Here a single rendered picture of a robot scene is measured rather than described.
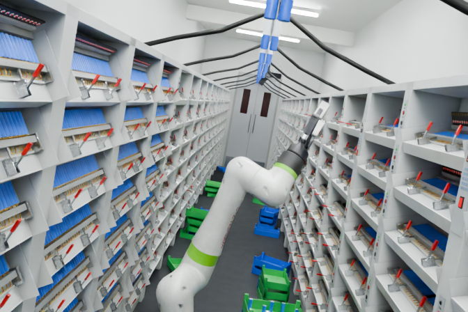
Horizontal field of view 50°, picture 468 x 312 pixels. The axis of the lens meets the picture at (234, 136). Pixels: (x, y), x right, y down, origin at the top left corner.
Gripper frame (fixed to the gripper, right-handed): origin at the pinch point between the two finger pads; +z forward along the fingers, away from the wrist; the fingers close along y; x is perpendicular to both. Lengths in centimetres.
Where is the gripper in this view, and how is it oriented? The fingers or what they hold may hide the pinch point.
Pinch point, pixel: (322, 114)
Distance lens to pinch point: 184.6
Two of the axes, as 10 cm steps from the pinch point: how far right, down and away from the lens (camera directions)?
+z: 5.4, -7.7, 3.4
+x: -8.4, -4.7, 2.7
